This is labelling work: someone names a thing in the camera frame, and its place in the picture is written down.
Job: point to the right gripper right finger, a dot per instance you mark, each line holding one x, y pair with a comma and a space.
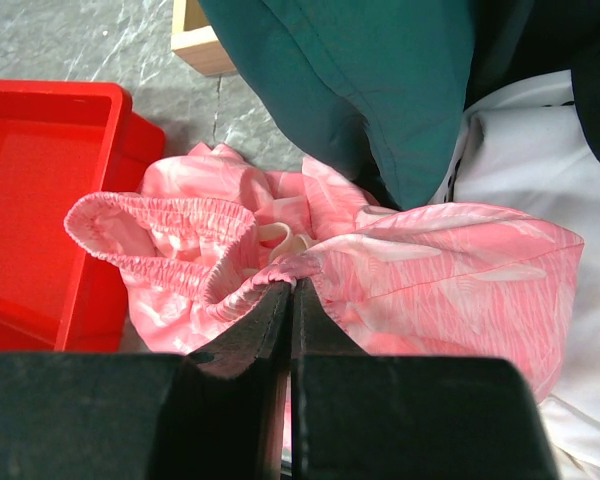
358, 416

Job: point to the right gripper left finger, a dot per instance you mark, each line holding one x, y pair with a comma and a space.
216, 413

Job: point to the pink patterned shorts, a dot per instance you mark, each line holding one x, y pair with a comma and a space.
207, 233

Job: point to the teal green shorts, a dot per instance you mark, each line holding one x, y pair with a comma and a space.
374, 89

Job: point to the black shorts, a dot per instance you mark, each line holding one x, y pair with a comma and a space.
517, 40

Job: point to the red plastic tray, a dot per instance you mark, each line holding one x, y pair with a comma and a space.
58, 142

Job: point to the white cloth basket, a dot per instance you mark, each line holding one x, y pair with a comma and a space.
523, 147

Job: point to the wooden clothes rack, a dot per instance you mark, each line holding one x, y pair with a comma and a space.
195, 42

